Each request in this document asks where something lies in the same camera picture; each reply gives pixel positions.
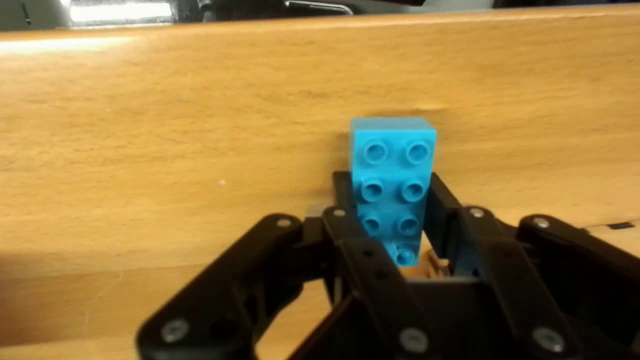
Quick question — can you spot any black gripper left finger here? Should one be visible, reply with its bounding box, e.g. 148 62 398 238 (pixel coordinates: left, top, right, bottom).
135 171 410 360

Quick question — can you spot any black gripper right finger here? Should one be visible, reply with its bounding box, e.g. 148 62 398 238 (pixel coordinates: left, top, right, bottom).
423 171 640 360

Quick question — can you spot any blue lego brick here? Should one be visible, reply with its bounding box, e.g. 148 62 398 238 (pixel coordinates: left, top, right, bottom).
350 116 439 270

